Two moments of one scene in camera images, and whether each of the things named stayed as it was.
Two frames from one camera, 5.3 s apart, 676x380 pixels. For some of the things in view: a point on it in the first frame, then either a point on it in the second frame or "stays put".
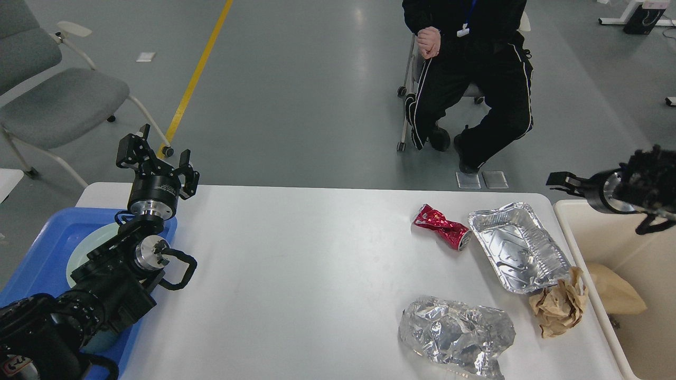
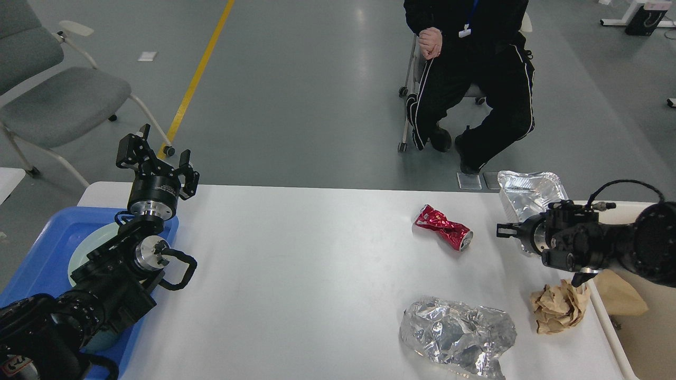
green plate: [92, 241] stays put
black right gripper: [592, 189] -> [531, 232]
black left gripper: [155, 189] stays put
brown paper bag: [616, 296] stays put
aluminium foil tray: [524, 254] -> [526, 195]
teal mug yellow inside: [104, 341] stays put
